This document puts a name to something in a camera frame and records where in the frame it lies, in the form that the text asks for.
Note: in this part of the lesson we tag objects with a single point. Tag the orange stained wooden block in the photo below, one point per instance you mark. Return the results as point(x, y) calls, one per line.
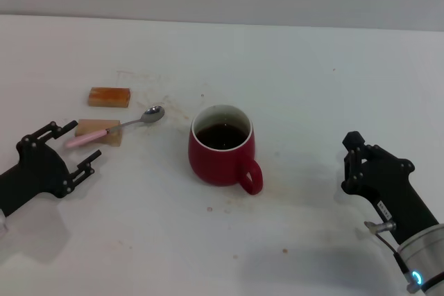
point(109, 97)

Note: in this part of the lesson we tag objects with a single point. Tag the red ceramic mug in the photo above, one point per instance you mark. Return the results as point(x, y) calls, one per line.
point(211, 164)

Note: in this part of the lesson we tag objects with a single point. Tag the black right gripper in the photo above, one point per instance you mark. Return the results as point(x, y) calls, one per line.
point(388, 185)

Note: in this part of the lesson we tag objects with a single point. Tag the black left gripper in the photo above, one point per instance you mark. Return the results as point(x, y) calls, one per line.
point(38, 171)

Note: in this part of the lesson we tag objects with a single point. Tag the plain wooden block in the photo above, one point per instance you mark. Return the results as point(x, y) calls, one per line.
point(90, 125)

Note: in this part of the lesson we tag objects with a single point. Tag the dark coffee liquid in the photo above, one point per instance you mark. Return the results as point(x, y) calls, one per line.
point(222, 136)

